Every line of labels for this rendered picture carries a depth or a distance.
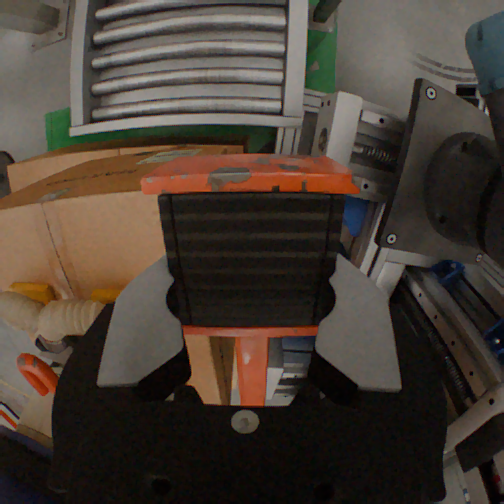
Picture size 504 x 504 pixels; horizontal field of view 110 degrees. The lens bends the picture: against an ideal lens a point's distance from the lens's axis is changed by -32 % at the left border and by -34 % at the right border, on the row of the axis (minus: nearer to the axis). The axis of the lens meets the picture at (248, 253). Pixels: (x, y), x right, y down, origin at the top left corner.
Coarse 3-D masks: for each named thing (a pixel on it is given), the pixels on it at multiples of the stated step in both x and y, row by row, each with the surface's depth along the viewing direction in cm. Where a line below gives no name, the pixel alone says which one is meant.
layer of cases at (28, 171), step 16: (96, 144) 98; (112, 144) 89; (128, 144) 82; (144, 144) 78; (160, 144) 75; (176, 144) 74; (192, 144) 73; (208, 144) 73; (224, 144) 73; (240, 144) 75; (32, 160) 72; (48, 160) 72; (64, 160) 73; (80, 160) 73; (16, 176) 75; (32, 176) 75
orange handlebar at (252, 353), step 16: (240, 352) 16; (256, 352) 16; (32, 368) 20; (48, 368) 22; (240, 368) 17; (256, 368) 17; (32, 384) 22; (48, 384) 22; (240, 384) 18; (256, 384) 18; (240, 400) 19; (256, 400) 19
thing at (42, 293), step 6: (18, 282) 31; (12, 288) 30; (18, 288) 30; (24, 288) 30; (30, 288) 30; (36, 288) 30; (42, 288) 31; (48, 288) 31; (24, 294) 31; (30, 294) 31; (36, 294) 30; (42, 294) 30; (48, 294) 31; (36, 300) 31; (42, 300) 31; (48, 300) 31; (54, 300) 32; (36, 342) 32; (42, 348) 32
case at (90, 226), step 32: (96, 160) 57; (128, 160) 48; (160, 160) 43; (32, 192) 32; (64, 192) 28; (96, 192) 26; (128, 192) 25; (0, 224) 27; (32, 224) 27; (64, 224) 27; (96, 224) 27; (128, 224) 27; (160, 224) 27; (0, 256) 30; (32, 256) 29; (64, 256) 29; (96, 256) 29; (128, 256) 29; (160, 256) 29; (64, 288) 32; (96, 288) 32; (192, 352) 37; (224, 352) 53; (192, 384) 41; (224, 384) 51
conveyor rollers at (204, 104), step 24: (144, 0) 48; (168, 0) 48; (192, 0) 49; (216, 0) 50; (240, 0) 50; (264, 0) 50; (144, 24) 52; (168, 24) 53; (192, 24) 53; (216, 24) 54; (240, 24) 54; (264, 24) 53; (144, 48) 56; (168, 48) 56; (192, 48) 57; (216, 48) 57; (240, 48) 57; (264, 48) 57; (168, 72) 61; (192, 72) 61; (216, 72) 61; (240, 72) 61; (264, 72) 60; (216, 96) 65; (240, 96) 66; (96, 120) 67
